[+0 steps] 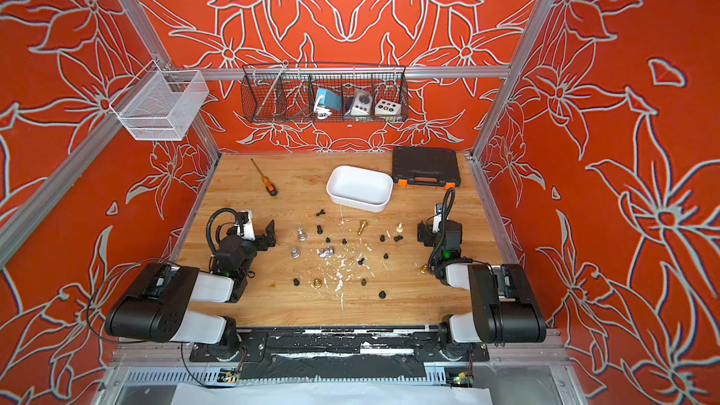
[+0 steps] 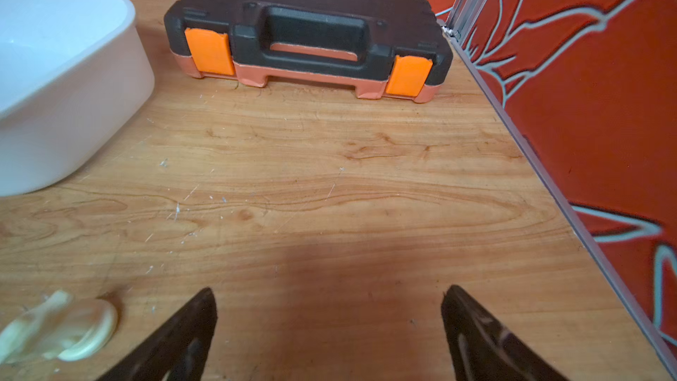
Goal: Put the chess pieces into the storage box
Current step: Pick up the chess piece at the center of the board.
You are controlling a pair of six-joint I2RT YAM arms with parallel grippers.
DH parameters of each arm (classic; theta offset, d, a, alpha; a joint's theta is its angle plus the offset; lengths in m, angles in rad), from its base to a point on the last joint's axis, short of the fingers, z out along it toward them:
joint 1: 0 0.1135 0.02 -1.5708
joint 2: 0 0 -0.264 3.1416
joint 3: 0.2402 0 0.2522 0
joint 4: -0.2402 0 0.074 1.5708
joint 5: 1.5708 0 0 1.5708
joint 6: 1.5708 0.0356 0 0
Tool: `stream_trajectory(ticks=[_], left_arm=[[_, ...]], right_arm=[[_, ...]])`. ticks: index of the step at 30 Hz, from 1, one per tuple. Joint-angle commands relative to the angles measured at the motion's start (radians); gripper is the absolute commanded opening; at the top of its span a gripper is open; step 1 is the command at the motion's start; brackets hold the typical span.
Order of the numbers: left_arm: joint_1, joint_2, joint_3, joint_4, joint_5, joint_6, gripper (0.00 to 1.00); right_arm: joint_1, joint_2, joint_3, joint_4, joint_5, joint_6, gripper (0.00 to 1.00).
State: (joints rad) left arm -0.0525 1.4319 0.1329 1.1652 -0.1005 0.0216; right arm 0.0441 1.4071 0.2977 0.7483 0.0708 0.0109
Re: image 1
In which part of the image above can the white rectangular storage box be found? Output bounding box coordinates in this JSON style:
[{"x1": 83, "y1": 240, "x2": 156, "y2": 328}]
[{"x1": 325, "y1": 165, "x2": 394, "y2": 213}]

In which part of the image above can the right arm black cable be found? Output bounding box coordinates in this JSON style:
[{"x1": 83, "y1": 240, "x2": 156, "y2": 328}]
[{"x1": 441, "y1": 186, "x2": 457, "y2": 226}]

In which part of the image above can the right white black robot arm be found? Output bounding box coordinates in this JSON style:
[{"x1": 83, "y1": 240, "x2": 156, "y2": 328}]
[{"x1": 417, "y1": 220, "x2": 547, "y2": 345}]

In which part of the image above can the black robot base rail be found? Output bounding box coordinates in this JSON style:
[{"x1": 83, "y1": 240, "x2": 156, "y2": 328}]
[{"x1": 189, "y1": 325, "x2": 489, "y2": 384}]

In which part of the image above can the orange handled screwdriver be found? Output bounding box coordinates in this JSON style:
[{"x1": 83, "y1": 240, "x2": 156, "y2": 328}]
[{"x1": 250, "y1": 159, "x2": 279, "y2": 197}]

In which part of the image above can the silver chess knight lying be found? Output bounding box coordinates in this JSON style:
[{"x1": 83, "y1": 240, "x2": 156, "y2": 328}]
[{"x1": 318, "y1": 246, "x2": 335, "y2": 259}]

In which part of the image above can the black wire wall basket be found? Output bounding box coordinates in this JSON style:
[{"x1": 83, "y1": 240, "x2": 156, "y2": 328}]
[{"x1": 240, "y1": 62, "x2": 410, "y2": 124}]

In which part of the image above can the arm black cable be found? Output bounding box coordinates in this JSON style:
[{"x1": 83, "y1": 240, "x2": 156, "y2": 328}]
[
  {"x1": 205, "y1": 207, "x2": 242, "y2": 263},
  {"x1": 441, "y1": 186, "x2": 457, "y2": 226}
]

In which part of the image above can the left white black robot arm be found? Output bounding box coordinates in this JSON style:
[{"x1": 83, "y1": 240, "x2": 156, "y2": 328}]
[{"x1": 104, "y1": 208, "x2": 277, "y2": 345}]

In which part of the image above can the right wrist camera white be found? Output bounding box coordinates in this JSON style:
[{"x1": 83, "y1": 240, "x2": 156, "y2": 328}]
[{"x1": 432, "y1": 204, "x2": 444, "y2": 234}]

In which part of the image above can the gold chess bishop lying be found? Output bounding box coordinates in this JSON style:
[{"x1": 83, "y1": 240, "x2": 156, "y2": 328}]
[{"x1": 357, "y1": 219, "x2": 369, "y2": 236}]

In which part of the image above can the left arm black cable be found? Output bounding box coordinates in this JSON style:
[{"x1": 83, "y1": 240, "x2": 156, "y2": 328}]
[{"x1": 205, "y1": 207, "x2": 242, "y2": 263}]

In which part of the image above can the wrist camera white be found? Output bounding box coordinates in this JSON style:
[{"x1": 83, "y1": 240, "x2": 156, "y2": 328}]
[
  {"x1": 432, "y1": 204, "x2": 444, "y2": 234},
  {"x1": 237, "y1": 210, "x2": 256, "y2": 241}
]

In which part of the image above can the black orange tool case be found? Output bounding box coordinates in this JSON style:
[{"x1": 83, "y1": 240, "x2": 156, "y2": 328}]
[{"x1": 391, "y1": 146, "x2": 461, "y2": 189}]

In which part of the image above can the teal white device in basket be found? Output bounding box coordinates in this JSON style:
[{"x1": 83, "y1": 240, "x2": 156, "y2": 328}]
[{"x1": 313, "y1": 88, "x2": 343, "y2": 120}]

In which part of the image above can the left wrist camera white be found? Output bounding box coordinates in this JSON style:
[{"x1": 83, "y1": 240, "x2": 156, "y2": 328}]
[{"x1": 237, "y1": 210, "x2": 256, "y2": 241}]

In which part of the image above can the white dotted cube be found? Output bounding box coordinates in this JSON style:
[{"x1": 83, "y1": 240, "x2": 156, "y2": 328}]
[{"x1": 374, "y1": 99, "x2": 401, "y2": 119}]

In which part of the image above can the clear plastic wall bin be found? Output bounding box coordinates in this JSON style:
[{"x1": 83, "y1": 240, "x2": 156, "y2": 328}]
[{"x1": 112, "y1": 70, "x2": 209, "y2": 142}]

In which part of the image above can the white round-button device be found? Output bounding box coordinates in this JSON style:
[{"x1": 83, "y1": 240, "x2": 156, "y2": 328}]
[{"x1": 346, "y1": 89, "x2": 374, "y2": 117}]

